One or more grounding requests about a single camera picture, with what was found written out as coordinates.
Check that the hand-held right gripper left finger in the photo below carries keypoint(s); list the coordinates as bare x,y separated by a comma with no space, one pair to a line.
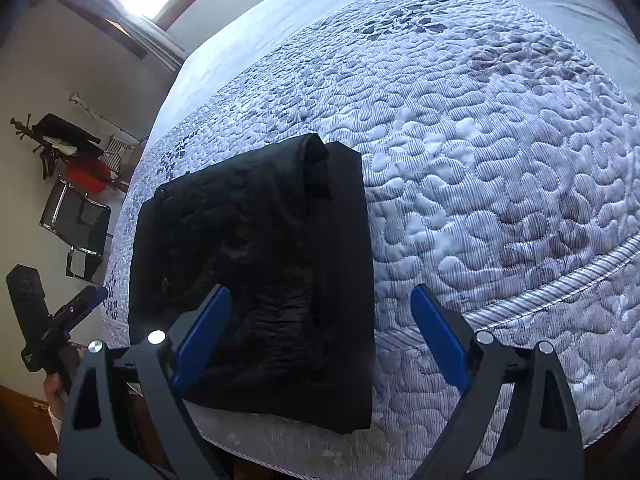
202,332

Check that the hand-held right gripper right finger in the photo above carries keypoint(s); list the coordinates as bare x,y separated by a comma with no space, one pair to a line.
442,337

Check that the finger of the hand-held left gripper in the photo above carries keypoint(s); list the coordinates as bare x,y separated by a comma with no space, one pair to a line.
82,305

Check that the black quilted pants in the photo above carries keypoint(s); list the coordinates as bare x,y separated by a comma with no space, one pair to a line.
275,260

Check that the person's left hand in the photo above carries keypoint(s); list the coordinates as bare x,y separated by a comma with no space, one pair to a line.
54,392

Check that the black folding chair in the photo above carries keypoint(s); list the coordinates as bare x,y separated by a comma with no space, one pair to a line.
75,220

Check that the red bag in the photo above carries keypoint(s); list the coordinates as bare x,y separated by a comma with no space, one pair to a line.
87,177

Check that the grey quilted bedspread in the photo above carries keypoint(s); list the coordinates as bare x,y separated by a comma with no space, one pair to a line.
500,185

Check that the black hanging garment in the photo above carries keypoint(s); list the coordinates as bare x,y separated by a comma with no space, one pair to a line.
65,132

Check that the wooden coat rack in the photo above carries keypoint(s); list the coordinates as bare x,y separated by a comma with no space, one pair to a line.
22,132

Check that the grey curtain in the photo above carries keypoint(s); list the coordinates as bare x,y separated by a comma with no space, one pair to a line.
135,35

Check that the pale blue bed sheet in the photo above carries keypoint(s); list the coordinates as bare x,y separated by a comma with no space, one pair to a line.
260,25

